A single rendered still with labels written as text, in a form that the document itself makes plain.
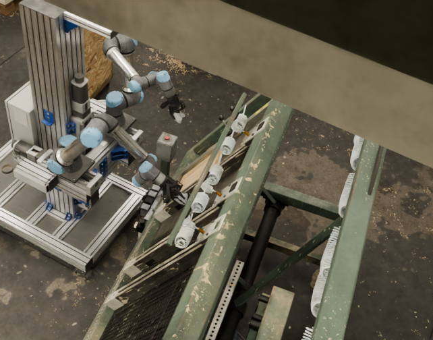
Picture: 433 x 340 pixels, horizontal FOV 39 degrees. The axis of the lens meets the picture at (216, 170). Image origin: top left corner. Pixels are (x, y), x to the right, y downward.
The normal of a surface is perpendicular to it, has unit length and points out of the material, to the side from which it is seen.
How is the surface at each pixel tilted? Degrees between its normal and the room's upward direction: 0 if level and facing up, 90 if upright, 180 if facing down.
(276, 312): 0
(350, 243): 0
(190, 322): 30
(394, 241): 0
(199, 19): 90
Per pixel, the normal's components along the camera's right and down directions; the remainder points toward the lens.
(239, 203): 0.57, -0.42
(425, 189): 0.11, -0.67
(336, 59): -0.47, 0.62
